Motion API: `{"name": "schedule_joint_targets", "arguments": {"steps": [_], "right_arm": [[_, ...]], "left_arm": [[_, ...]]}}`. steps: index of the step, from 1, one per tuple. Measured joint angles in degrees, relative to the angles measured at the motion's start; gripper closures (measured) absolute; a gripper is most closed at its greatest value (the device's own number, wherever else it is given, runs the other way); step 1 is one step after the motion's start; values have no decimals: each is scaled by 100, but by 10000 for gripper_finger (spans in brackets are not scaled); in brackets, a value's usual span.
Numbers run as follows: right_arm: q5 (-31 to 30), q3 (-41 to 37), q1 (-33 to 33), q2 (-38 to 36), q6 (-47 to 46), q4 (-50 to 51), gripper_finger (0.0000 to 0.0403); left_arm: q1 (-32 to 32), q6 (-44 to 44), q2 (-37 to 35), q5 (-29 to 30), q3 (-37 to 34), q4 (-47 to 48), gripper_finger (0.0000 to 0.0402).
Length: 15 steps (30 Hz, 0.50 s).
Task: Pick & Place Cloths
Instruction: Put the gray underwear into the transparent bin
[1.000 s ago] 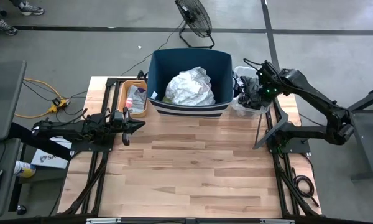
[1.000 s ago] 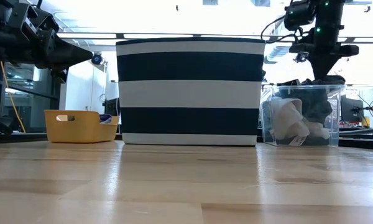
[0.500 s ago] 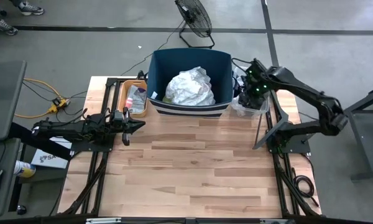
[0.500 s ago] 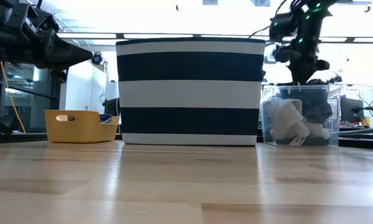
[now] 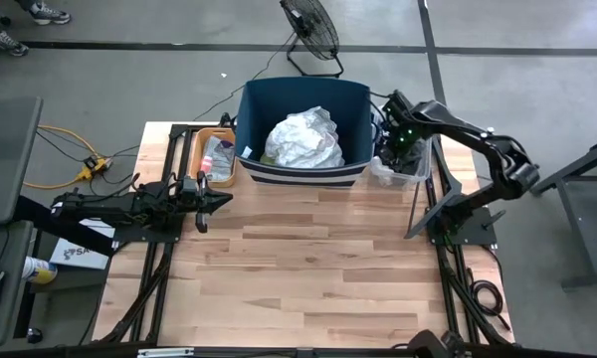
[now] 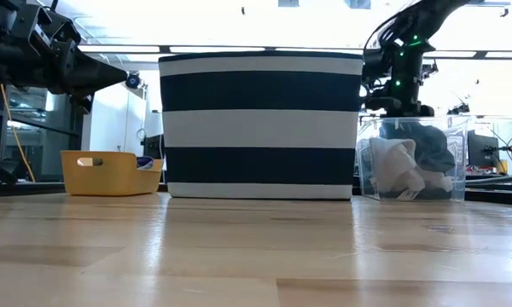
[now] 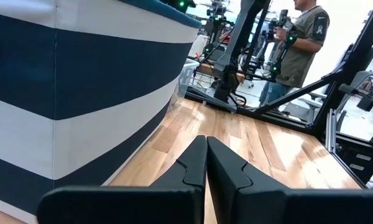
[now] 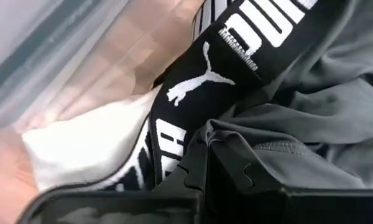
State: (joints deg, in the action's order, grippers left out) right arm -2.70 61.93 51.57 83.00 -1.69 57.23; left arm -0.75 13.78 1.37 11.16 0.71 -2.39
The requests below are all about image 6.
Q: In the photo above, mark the black background rack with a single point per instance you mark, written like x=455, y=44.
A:
x=74, y=128

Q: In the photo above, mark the navy white striped fabric basket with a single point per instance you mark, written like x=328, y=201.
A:
x=260, y=128

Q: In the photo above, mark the round black webcam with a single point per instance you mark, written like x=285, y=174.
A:
x=133, y=81

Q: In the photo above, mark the dark grey Puma underwear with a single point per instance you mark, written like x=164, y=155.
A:
x=431, y=147

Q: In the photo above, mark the background black robot arm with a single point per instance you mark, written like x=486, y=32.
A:
x=510, y=153

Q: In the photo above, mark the black background box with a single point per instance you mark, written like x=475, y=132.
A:
x=153, y=147

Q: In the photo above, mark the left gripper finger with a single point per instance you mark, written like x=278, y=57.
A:
x=83, y=104
x=96, y=74

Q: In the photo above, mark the small yellow plastic bin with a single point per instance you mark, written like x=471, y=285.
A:
x=106, y=179

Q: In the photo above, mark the white cloth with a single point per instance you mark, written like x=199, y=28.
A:
x=392, y=164

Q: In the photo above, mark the clear plastic bin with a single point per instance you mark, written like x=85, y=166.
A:
x=461, y=183

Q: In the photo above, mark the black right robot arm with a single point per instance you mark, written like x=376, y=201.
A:
x=426, y=17

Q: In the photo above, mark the purple and white sock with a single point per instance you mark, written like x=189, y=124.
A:
x=145, y=162

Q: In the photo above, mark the black background monitor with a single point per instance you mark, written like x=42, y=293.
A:
x=482, y=149

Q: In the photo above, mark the black underwear garment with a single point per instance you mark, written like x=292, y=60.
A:
x=435, y=195

